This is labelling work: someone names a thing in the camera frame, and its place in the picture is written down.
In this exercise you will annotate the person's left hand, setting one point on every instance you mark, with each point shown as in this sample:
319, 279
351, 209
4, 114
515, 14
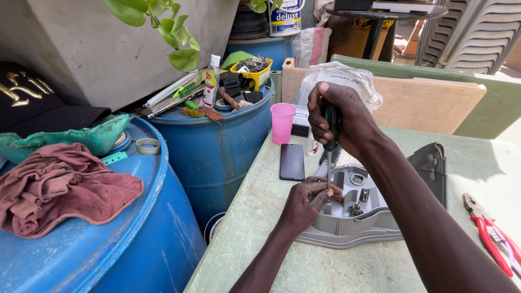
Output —
299, 207

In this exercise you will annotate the person's right hand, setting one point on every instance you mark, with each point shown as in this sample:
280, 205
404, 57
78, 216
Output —
354, 122

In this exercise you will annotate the person's left fingers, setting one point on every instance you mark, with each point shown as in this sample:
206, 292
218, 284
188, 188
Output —
319, 188

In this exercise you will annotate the light grey plastic appliance housing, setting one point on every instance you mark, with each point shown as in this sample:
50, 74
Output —
366, 222

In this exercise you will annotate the black bristle brush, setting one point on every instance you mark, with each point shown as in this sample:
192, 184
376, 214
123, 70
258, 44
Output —
322, 159

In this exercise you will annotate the black smartphone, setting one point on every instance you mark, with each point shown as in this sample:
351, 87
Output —
292, 162

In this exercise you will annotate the small white bottle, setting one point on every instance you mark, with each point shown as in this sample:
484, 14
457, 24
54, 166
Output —
311, 147

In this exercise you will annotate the black and white small box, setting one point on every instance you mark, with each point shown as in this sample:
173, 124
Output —
300, 122

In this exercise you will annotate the pink plastic cup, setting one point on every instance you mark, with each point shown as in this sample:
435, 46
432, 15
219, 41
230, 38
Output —
282, 122

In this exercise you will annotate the black plastic block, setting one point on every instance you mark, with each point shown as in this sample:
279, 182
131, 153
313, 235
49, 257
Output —
253, 97

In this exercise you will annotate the blue plastic barrel with tools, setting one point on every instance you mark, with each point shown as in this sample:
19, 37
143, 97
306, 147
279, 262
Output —
211, 154

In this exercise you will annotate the dark grey plastic cover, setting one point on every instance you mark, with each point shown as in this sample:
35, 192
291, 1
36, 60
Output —
431, 171

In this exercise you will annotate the white woven plastic sack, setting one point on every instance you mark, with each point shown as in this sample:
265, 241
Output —
346, 75

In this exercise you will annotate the yellow tub of screws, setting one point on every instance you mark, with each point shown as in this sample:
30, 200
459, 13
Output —
260, 78

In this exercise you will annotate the rusty large drill bit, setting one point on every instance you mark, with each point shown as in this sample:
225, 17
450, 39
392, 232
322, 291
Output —
228, 98

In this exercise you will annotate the beige tile-pattern plastic board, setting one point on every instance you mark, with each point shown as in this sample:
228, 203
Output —
427, 105

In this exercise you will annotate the white and red plastic bag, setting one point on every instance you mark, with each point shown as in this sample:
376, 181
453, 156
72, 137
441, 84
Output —
311, 47

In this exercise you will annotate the brown cardboard box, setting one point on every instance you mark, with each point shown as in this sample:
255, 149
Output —
350, 42

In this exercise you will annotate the clear bottle with green label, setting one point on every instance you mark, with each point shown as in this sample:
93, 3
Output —
211, 85

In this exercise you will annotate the long metal strip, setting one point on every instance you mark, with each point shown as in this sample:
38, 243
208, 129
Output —
175, 103

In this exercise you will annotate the white paint bucket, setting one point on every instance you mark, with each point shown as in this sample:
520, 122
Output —
285, 20

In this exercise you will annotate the black round table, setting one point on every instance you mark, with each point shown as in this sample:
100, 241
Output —
378, 24

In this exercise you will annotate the white plastic tube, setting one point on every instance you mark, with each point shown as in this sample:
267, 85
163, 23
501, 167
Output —
171, 89

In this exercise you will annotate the black rubber tyre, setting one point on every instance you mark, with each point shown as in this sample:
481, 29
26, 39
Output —
248, 22

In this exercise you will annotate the grey tape roll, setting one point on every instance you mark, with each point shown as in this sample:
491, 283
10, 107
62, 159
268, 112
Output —
140, 149

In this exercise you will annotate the green leafy plant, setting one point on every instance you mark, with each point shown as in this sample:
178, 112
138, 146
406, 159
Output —
183, 59

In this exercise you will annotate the small plant leaves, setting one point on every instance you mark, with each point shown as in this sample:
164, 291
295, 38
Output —
258, 5

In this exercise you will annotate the pink and white toothbrush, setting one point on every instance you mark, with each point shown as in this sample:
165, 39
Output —
504, 249

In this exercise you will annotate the large blue plastic barrel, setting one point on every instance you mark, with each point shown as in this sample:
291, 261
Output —
134, 252

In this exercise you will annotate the white book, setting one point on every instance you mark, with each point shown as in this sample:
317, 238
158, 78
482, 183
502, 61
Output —
403, 7

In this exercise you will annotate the green perforated plastic strip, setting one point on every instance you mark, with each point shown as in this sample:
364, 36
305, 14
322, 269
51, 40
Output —
114, 158

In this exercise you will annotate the stack of grey plastic chairs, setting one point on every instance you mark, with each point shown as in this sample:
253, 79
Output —
476, 36

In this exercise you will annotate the torn green cloth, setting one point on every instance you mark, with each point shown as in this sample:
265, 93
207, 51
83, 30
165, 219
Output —
93, 140

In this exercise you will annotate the grey concrete planter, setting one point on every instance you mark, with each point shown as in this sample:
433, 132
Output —
101, 49

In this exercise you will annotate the dusty red cloth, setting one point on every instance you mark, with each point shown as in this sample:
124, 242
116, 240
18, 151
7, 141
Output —
61, 191

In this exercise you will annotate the black cap with gold print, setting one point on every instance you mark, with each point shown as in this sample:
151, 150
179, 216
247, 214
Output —
40, 114

